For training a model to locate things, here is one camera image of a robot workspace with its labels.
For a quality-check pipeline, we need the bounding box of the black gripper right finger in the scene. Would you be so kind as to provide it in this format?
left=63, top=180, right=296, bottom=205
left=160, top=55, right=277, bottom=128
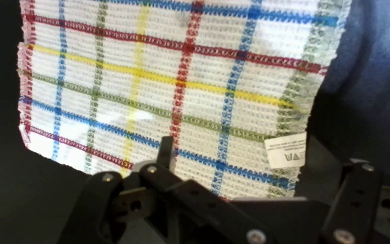
left=306, top=135, right=385, bottom=244

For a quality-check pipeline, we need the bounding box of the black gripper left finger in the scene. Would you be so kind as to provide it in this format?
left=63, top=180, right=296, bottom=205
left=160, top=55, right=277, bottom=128
left=59, top=135, right=270, bottom=244

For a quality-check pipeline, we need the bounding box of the white plaid checked towel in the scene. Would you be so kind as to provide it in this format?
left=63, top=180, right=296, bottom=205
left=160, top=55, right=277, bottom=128
left=17, top=0, right=355, bottom=201

